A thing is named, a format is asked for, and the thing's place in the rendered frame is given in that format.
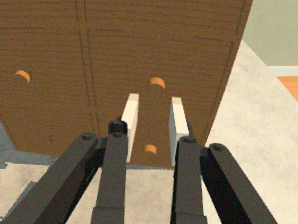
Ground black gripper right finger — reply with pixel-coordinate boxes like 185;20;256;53
169;97;278;224

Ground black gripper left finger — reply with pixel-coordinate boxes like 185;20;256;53
0;94;139;224

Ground brown wooden drawer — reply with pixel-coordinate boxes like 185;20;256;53
89;29;231;118
85;0;244;36
0;27;90;108
0;103;95;155
98;112;207;166
0;0;79;22

